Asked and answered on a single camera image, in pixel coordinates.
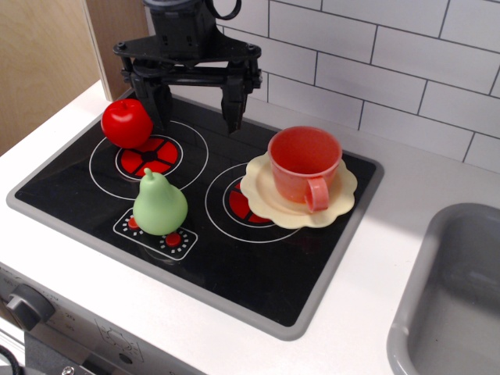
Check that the grey oven knob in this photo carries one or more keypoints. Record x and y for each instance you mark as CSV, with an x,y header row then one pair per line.
x,y
29,307

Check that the red plastic toy cup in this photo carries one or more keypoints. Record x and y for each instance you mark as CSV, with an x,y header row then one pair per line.
x,y
304,161

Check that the grey oven control panel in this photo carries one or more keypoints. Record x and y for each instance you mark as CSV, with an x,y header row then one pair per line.
x,y
88,339

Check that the grey toy sink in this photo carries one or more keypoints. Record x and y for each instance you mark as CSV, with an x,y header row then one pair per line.
x,y
447,321

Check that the red toy apple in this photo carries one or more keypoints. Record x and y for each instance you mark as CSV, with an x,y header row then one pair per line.
x,y
126,123

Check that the wooden side panel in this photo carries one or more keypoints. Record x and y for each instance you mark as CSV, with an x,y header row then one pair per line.
x,y
52,51

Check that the cream scalloped toy plate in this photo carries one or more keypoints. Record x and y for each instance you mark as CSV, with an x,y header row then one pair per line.
x,y
264,200

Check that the green toy pear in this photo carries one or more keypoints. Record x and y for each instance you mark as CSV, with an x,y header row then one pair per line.
x,y
160,208

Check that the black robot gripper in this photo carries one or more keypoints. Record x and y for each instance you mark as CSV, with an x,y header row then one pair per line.
x,y
188,49

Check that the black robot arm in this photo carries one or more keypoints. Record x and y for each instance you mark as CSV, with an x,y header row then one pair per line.
x,y
172,4

